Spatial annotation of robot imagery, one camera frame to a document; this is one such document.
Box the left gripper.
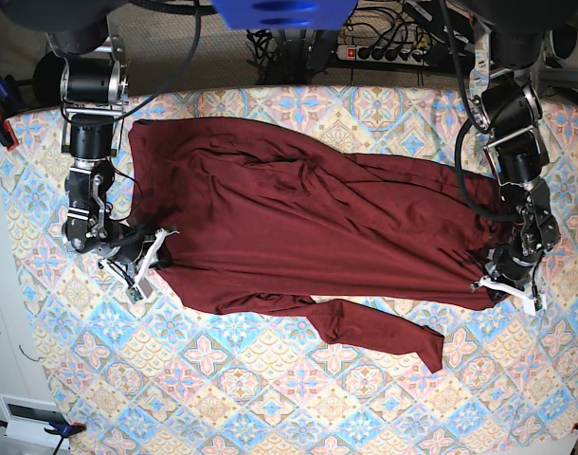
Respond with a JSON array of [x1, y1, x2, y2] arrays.
[[471, 244, 548, 316]]

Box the blue clamp front left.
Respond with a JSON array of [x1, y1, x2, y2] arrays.
[[0, 419, 86, 454]]

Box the tangled black cables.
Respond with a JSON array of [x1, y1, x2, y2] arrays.
[[244, 0, 461, 86]]

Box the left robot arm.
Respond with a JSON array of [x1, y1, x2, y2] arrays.
[[440, 1, 578, 316]]

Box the white power strip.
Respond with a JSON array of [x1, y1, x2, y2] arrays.
[[335, 45, 427, 66]]

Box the black round stool base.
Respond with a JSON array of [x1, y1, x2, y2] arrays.
[[32, 52, 65, 107]]

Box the maroon t-shirt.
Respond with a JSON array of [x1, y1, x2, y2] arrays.
[[129, 118, 513, 372]]

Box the blue plastic box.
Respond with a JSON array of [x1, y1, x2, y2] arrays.
[[211, 0, 357, 30]]

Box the patterned tablecloth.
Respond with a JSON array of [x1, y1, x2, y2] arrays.
[[0, 102, 578, 454]]

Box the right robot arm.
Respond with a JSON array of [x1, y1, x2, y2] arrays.
[[0, 1, 172, 302]]

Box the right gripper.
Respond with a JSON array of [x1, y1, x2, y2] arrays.
[[98, 227, 179, 302]]

